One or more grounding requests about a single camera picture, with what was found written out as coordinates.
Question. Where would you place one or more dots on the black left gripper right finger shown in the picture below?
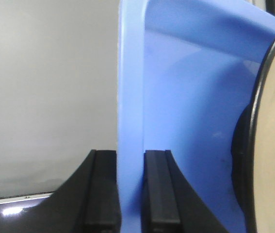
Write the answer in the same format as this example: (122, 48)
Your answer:
(169, 203)

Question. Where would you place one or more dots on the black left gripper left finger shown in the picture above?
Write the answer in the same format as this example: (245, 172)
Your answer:
(87, 202)

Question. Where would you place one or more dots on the tan plate with black rim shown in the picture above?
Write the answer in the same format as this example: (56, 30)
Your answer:
(253, 152)

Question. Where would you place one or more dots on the blue plastic tray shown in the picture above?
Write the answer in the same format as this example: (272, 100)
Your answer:
(186, 72)

